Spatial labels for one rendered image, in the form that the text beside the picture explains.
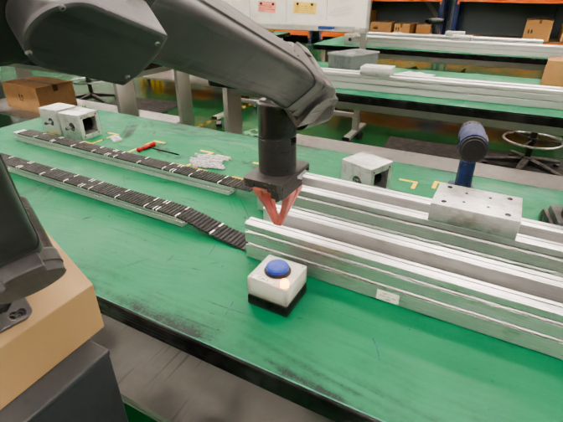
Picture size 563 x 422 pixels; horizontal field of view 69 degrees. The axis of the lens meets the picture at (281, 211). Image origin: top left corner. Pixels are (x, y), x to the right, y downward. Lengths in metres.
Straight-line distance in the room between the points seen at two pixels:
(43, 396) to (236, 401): 0.72
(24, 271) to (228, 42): 0.31
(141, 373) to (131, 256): 0.60
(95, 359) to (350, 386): 0.39
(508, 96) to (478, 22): 8.92
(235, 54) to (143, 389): 1.18
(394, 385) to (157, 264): 0.51
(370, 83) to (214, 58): 2.04
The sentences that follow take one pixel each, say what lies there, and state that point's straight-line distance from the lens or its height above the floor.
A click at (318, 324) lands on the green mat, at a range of 0.72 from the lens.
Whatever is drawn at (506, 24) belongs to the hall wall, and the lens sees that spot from 11.17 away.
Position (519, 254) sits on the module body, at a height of 0.83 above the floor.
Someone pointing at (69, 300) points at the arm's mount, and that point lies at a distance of 0.70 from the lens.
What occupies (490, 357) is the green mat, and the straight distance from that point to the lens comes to 0.74.
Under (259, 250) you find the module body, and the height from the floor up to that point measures 0.81.
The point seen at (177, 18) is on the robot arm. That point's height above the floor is 1.26.
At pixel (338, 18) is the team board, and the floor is 1.04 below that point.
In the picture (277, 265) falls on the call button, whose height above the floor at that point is 0.85.
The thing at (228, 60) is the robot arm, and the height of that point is 1.23.
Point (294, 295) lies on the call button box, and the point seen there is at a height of 0.81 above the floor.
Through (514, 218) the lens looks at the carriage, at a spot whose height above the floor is 0.90.
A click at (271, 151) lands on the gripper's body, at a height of 1.07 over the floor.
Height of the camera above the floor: 1.28
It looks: 29 degrees down
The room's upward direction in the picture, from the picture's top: straight up
